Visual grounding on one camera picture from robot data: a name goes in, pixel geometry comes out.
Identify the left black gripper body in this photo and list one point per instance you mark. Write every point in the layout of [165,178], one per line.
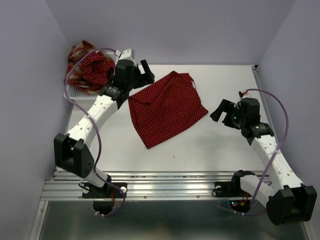
[134,82]

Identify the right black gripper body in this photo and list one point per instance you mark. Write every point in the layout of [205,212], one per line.
[241,119]

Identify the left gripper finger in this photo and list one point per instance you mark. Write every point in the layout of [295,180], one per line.
[145,66]
[146,79]

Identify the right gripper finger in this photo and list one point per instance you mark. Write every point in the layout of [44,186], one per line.
[230,117]
[222,108]

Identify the red polka dot skirt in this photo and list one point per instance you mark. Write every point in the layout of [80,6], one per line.
[97,70]
[166,108]

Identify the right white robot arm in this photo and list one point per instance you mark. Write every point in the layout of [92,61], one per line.
[287,199]

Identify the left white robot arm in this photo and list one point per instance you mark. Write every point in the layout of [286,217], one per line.
[72,149]

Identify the red beige plaid skirt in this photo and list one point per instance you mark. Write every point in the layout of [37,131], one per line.
[76,78]

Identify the white plastic basket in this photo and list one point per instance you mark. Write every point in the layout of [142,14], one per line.
[77,95]

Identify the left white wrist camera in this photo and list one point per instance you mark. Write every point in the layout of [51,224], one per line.
[127,54]

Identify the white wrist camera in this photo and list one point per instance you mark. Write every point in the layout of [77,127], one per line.
[127,54]
[244,94]

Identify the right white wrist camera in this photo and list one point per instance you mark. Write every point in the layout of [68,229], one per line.
[244,94]

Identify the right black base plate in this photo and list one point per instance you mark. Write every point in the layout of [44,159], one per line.
[225,189]

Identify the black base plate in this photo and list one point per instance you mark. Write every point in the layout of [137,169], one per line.
[225,189]
[90,191]

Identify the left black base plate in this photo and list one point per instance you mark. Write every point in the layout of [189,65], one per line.
[90,191]

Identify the aluminium rail frame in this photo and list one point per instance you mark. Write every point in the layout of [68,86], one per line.
[169,189]

